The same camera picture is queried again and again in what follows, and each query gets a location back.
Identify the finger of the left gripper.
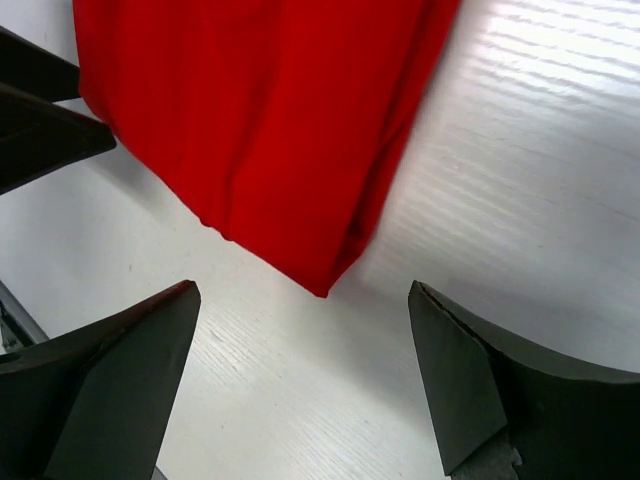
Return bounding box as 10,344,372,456
0,27,80,102
1,84,116,194

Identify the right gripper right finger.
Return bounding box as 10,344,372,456
408,281,639,479

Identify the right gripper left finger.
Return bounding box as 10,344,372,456
1,280,201,480

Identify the red t-shirt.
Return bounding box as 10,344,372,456
72,1,460,297

